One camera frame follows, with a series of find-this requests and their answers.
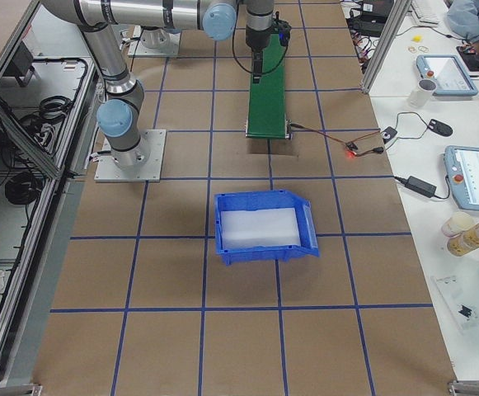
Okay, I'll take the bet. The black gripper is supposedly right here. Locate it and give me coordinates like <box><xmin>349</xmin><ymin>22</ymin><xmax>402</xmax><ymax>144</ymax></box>
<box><xmin>246</xmin><ymin>26</ymin><xmax>272</xmax><ymax>83</ymax></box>

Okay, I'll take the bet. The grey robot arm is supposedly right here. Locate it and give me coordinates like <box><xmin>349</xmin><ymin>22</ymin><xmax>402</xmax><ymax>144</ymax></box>
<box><xmin>42</xmin><ymin>1</ymin><xmax>239</xmax><ymax>167</ymax></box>

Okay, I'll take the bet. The green conveyor belt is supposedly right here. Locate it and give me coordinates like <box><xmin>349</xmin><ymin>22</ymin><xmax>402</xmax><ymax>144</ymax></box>
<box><xmin>246</xmin><ymin>28</ymin><xmax>290</xmax><ymax>139</ymax></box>

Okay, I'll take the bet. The small sensor board red LED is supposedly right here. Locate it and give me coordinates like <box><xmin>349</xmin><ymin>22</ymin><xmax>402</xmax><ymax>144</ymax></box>
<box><xmin>345</xmin><ymin>141</ymin><xmax>359</xmax><ymax>158</ymax></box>

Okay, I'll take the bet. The blue plastic bin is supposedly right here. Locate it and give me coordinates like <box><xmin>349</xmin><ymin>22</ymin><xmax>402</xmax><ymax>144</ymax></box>
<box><xmin>214</xmin><ymin>190</ymin><xmax>320</xmax><ymax>266</ymax></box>

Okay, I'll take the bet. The white foam pad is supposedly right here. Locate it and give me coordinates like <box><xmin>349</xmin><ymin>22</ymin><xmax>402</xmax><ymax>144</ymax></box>
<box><xmin>220</xmin><ymin>208</ymin><xmax>300</xmax><ymax>249</ymax></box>

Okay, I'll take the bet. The white mug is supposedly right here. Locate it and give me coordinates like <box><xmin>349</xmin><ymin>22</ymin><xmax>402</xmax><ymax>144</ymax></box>
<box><xmin>407</xmin><ymin>78</ymin><xmax>437</xmax><ymax>108</ymax></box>

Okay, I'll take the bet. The black computer mouse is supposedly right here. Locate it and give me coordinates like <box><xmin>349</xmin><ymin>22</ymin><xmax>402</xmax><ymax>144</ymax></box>
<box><xmin>428</xmin><ymin>119</ymin><xmax>453</xmax><ymax>138</ymax></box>

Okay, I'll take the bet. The teach pendant tablet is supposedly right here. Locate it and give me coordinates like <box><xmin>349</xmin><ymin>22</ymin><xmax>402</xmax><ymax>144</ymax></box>
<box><xmin>416</xmin><ymin>54</ymin><xmax>478</xmax><ymax>97</ymax></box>
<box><xmin>444</xmin><ymin>145</ymin><xmax>479</xmax><ymax>211</ymax></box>

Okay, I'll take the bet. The black power adapter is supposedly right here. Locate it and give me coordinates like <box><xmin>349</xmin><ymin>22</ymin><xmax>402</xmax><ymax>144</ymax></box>
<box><xmin>405</xmin><ymin>176</ymin><xmax>436</xmax><ymax>198</ymax></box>

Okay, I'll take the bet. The white plastic cup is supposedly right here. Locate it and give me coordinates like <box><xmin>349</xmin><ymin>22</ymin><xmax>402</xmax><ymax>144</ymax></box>
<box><xmin>441</xmin><ymin>211</ymin><xmax>475</xmax><ymax>238</ymax></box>

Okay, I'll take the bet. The drink can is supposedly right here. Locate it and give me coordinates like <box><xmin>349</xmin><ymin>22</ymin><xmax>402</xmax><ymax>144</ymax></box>
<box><xmin>447</xmin><ymin>223</ymin><xmax>479</xmax><ymax>257</ymax></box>

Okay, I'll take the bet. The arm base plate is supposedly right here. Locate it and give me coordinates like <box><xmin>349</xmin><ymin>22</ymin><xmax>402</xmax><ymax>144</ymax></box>
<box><xmin>128</xmin><ymin>26</ymin><xmax>181</xmax><ymax>58</ymax></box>
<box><xmin>94</xmin><ymin>130</ymin><xmax>167</xmax><ymax>182</ymax></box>

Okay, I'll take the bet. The aluminium frame post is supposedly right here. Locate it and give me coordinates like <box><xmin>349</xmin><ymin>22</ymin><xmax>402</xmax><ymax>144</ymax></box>
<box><xmin>361</xmin><ymin>0</ymin><xmax>411</xmax><ymax>94</ymax></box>

